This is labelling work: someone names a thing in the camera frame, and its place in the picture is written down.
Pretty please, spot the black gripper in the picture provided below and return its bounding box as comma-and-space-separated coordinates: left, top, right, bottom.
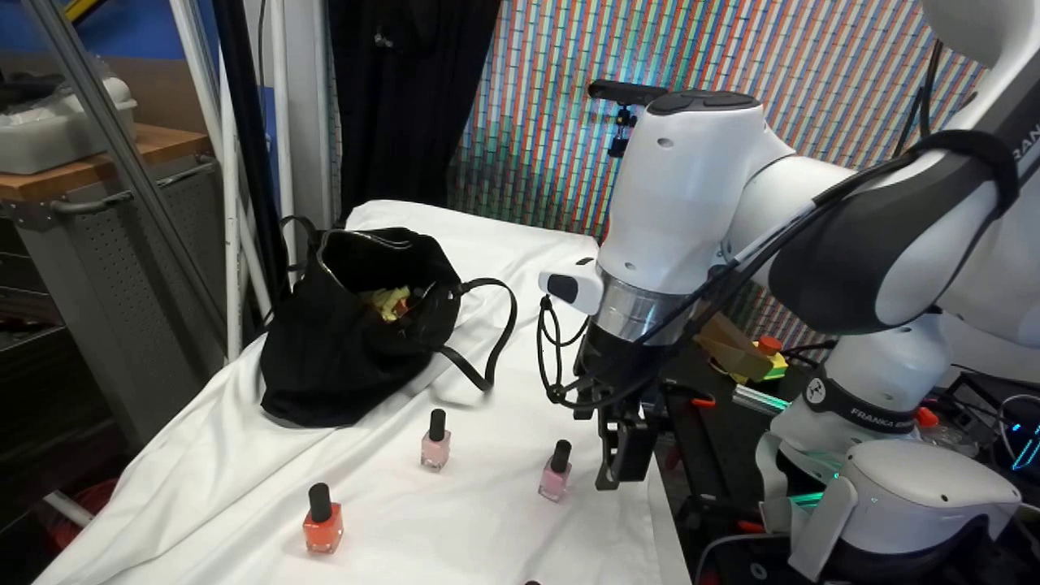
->
568, 325, 682, 496

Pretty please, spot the pale pink nail polish bottle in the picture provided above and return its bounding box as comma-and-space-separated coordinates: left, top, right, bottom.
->
418, 408, 456, 475

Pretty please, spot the teal flat box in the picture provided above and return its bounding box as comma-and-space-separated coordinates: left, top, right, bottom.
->
735, 385, 797, 421

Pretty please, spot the yellow emergency stop button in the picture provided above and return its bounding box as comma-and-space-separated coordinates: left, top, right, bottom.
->
753, 336, 794, 386

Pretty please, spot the white tablecloth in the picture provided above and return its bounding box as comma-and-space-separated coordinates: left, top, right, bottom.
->
31, 198, 697, 585

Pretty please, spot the yellow cloth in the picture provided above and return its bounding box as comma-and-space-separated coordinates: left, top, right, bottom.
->
369, 284, 418, 325

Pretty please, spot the black fabric curtain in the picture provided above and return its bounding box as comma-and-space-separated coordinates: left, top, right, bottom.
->
326, 0, 505, 225

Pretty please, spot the black vertical pole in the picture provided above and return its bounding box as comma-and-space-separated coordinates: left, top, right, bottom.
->
209, 0, 296, 330

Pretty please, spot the grey cart with wooden top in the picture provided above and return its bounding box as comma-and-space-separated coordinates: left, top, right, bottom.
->
0, 125, 236, 437

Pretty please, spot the white plastic container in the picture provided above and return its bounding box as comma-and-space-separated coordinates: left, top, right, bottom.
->
0, 74, 140, 176

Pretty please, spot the black gripper cable bundle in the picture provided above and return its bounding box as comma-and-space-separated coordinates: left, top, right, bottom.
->
533, 126, 1022, 413

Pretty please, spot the black fabric bag with strap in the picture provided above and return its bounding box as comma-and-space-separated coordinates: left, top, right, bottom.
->
256, 221, 521, 434

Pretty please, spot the black stereo camera bar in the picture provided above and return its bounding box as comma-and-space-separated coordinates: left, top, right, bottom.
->
586, 77, 674, 111

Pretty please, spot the white vertical post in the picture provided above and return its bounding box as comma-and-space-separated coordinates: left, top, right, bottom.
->
262, 0, 334, 237

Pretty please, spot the aluminium frame bar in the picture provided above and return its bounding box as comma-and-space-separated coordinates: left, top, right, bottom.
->
23, 0, 230, 336

